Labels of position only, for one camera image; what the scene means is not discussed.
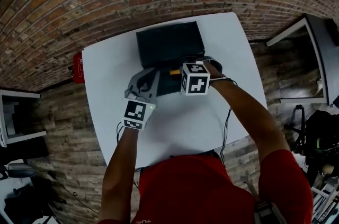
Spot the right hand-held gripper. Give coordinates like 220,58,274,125
180,56,224,97

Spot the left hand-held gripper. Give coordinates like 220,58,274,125
121,68,162,131

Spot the black toolbox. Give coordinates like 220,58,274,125
136,21,206,98

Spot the person's right forearm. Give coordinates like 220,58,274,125
208,69,290,164

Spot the person's left forearm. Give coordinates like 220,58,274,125
99,126,140,222

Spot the red fire extinguisher cabinet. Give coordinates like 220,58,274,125
73,52,85,84

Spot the black office chair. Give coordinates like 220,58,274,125
283,104,309,154

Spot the person's red shirt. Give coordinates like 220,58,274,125
97,150,315,224

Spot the white shelf unit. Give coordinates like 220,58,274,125
0,89,48,148

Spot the grey oval device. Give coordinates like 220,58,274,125
7,163,37,178

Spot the grey waist pouch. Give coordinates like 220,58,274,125
254,200,287,224

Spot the black bag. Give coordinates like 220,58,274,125
4,183,67,223

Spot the white metal rack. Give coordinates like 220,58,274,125
309,177,339,224

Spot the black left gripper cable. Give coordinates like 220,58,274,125
115,122,126,145

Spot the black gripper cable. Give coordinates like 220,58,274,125
219,77,239,165
115,122,126,145

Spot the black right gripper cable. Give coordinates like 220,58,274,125
219,77,239,165

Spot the grey desk with white frame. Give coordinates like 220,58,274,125
266,13,339,106

